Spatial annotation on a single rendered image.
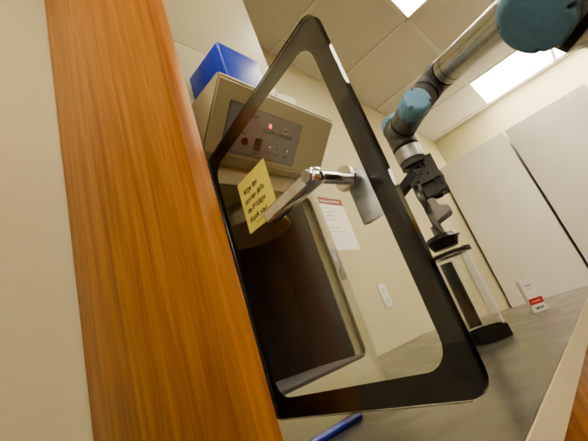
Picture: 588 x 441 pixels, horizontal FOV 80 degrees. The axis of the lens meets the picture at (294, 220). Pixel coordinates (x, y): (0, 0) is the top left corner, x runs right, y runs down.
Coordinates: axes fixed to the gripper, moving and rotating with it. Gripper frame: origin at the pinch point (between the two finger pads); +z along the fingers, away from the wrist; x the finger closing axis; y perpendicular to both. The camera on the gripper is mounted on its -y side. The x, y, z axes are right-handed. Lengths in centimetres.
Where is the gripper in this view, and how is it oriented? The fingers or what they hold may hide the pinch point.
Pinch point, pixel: (437, 229)
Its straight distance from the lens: 100.7
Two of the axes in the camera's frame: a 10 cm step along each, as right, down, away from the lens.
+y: 8.2, -4.2, -3.8
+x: 4.7, 1.5, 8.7
